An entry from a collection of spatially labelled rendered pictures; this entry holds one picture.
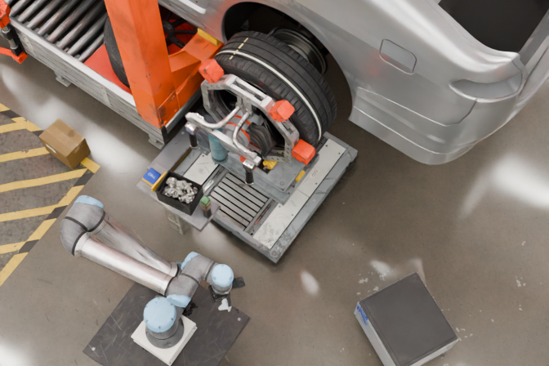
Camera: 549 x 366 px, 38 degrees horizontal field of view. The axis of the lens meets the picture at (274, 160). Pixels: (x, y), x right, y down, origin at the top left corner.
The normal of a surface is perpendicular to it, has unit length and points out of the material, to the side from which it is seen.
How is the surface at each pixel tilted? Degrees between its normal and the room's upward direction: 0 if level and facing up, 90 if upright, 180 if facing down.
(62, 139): 0
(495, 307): 0
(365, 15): 80
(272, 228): 0
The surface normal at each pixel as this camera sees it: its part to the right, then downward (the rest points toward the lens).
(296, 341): 0.00, -0.44
